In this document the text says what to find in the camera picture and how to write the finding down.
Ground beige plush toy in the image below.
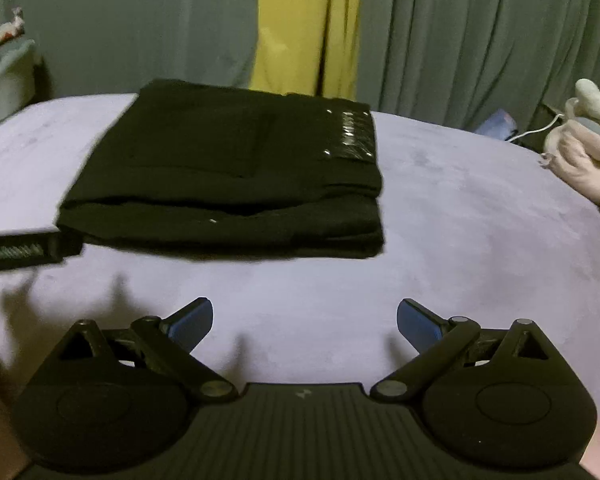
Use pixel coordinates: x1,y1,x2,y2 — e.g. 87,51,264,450
542,78,600,206

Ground grey-green curtain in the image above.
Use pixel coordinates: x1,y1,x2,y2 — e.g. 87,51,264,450
0,0,600,129

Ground lavender bed cover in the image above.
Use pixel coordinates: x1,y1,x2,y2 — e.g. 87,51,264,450
0,92,600,406

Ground white cable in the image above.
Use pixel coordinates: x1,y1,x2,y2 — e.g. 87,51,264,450
504,112,569,146

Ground yellow curtain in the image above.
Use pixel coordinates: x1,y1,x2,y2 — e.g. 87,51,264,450
250,0,362,100

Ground white shell-back chair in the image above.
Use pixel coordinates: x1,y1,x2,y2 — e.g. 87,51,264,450
0,38,36,122

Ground black pants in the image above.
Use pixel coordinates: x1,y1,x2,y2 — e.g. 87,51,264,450
56,79,385,258

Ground pink plush toy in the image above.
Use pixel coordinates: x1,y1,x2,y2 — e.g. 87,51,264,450
0,6,24,46

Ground blue cloth by bed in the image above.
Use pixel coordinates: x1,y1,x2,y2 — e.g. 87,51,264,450
475,108,518,141

